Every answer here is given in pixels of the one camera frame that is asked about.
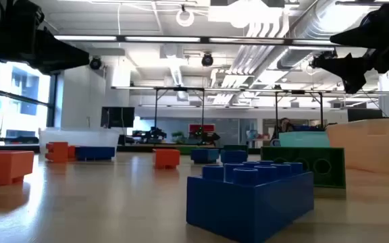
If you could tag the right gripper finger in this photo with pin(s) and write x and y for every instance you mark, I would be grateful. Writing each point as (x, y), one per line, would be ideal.
(346, 65)
(383, 30)

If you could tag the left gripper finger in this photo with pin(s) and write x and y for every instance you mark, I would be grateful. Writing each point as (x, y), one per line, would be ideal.
(63, 57)

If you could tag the orange-red toy building block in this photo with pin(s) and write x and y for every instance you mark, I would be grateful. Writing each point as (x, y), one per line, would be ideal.
(167, 159)
(3, 167)
(57, 152)
(72, 152)

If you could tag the blue toy building block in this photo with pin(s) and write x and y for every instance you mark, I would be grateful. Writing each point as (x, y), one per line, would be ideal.
(233, 157)
(95, 153)
(204, 156)
(245, 206)

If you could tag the green toy building block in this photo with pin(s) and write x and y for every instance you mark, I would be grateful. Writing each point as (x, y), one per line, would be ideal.
(187, 150)
(235, 147)
(292, 157)

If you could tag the black background robot arm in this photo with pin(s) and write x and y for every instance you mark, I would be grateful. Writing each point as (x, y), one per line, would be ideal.
(208, 136)
(154, 134)

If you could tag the black ceiling spotlight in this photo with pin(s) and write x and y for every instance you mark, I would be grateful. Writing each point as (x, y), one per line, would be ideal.
(207, 59)
(95, 63)

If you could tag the black computer monitor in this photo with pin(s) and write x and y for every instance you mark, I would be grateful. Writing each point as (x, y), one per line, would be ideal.
(365, 114)

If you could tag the clear white plastic bin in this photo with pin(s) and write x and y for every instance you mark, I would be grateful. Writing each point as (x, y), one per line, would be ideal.
(79, 136)

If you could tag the orange plastic bin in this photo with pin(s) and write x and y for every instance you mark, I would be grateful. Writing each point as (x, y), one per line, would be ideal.
(373, 145)

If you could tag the green plastic bin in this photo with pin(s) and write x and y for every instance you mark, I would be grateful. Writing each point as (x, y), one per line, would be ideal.
(302, 139)

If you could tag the person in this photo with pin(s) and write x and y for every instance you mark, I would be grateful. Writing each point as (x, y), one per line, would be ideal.
(284, 128)

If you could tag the green potted plant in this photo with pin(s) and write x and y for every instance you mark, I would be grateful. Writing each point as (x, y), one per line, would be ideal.
(179, 136)

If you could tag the black ceiling light bar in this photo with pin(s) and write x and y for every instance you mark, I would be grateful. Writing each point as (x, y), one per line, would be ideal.
(204, 39)

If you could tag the dark window frame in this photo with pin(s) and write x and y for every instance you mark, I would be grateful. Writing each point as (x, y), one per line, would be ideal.
(51, 101)

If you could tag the black background rig frame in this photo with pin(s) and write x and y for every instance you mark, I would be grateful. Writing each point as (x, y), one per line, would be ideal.
(321, 108)
(156, 108)

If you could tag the silver ventilation duct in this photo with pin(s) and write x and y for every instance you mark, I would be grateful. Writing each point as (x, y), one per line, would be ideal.
(312, 23)

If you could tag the black aluminium table frame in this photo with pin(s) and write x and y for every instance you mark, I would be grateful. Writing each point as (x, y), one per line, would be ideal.
(137, 148)

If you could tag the red wall sign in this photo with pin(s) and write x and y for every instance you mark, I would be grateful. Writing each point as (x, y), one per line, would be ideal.
(201, 128)

